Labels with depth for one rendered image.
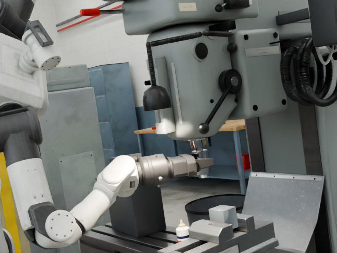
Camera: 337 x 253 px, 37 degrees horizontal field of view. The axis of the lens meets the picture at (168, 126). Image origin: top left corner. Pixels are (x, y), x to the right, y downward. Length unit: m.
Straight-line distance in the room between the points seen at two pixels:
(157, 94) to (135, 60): 7.75
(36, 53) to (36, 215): 0.44
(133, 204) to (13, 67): 0.63
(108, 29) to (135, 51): 0.93
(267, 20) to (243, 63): 0.18
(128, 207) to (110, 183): 0.46
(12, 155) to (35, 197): 0.12
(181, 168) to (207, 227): 0.18
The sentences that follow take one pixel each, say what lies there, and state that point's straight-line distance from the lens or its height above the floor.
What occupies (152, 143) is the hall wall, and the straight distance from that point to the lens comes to 8.93.
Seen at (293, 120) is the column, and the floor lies 1.30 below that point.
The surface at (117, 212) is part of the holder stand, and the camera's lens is 1.92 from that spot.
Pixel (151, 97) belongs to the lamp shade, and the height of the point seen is 1.45.
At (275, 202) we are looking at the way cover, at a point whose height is 1.03.
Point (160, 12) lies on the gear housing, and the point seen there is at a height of 1.66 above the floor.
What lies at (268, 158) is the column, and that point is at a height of 1.17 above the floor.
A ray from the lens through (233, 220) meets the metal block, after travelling 1.47.
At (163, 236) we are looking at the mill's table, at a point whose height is 0.96.
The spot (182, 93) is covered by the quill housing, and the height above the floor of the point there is 1.44.
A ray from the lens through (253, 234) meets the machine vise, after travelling 1.50.
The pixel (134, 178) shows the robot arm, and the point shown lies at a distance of 1.42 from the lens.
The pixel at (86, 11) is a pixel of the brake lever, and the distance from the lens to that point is 1.43.
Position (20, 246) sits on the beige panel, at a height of 0.68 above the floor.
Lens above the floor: 1.46
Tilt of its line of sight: 4 degrees down
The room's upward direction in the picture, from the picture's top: 8 degrees counter-clockwise
